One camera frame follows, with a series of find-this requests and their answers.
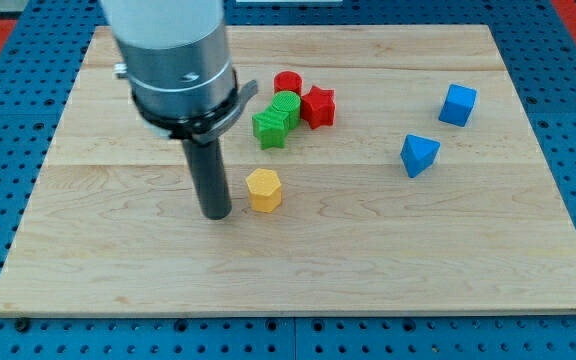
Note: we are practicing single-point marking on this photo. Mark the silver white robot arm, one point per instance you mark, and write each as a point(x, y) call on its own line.
point(178, 64)

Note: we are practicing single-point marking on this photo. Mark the green star block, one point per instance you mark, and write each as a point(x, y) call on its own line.
point(270, 128)

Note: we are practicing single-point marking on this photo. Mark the green cylinder block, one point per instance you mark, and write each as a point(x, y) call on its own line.
point(288, 102)

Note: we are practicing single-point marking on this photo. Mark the blue triangular prism block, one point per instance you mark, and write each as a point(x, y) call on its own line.
point(418, 153)

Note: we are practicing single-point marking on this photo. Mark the blue cube block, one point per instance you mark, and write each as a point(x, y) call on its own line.
point(458, 105)

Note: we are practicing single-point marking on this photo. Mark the yellow hexagon block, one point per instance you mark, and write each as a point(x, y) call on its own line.
point(264, 190)

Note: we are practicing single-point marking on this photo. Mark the light wooden board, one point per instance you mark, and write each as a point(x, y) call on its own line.
point(113, 228)

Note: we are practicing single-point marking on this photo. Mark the red star block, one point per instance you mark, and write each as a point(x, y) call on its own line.
point(318, 107)

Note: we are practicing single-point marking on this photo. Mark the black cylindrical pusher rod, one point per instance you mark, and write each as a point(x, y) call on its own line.
point(207, 170)

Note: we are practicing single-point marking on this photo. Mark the red cylinder block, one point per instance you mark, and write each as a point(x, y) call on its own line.
point(288, 81)

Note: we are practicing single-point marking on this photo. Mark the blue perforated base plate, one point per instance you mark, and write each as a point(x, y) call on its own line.
point(38, 66)

